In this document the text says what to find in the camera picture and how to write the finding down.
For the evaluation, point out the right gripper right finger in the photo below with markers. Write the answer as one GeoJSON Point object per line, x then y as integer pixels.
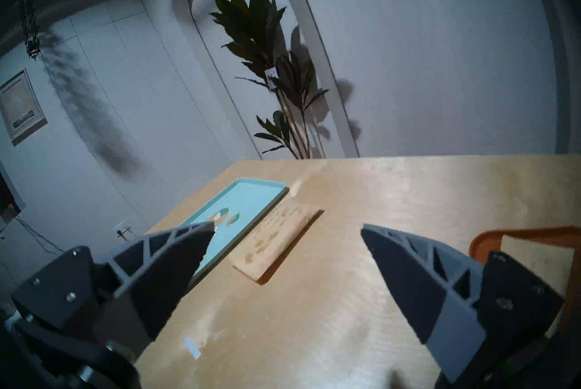
{"type": "Point", "coordinates": [422, 288]}

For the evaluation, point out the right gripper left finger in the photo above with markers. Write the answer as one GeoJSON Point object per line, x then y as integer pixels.
{"type": "Point", "coordinates": [154, 283]}

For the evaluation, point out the stained kraft paper envelope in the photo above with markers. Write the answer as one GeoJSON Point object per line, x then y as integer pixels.
{"type": "Point", "coordinates": [277, 233]}

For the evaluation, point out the orange-brown plastic tray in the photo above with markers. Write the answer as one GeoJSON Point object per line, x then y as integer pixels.
{"type": "Point", "coordinates": [481, 243]}

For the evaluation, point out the teal tray with leaf print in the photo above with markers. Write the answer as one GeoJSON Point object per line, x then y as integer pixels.
{"type": "Point", "coordinates": [245, 197]}

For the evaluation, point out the small white tape strip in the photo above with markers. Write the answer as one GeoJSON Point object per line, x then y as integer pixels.
{"type": "Point", "coordinates": [192, 348]}

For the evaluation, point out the white plant tag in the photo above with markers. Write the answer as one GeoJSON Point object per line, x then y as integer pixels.
{"type": "Point", "coordinates": [271, 77]}

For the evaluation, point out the tall green potted plant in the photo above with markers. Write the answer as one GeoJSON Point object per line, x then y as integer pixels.
{"type": "Point", "coordinates": [258, 29]}

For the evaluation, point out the dark hanging ornament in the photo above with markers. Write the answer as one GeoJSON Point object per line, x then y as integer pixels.
{"type": "Point", "coordinates": [32, 29]}

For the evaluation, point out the framed wall picture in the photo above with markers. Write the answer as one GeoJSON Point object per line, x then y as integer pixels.
{"type": "Point", "coordinates": [20, 106]}

